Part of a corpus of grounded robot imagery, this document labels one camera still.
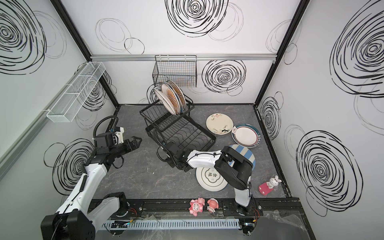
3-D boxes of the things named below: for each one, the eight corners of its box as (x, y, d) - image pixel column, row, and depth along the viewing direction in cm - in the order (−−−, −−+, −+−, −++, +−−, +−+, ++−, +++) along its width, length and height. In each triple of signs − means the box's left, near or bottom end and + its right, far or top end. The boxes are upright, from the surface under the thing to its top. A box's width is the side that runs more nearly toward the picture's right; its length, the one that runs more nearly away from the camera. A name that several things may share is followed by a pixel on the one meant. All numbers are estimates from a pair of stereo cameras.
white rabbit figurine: (269, 190, 81) (276, 186, 74) (264, 184, 83) (270, 179, 76) (275, 185, 83) (282, 181, 76) (269, 179, 85) (275, 174, 78)
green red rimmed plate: (234, 147, 98) (234, 146, 96) (229, 125, 110) (230, 123, 108) (262, 147, 98) (264, 146, 96) (255, 125, 110) (256, 123, 108)
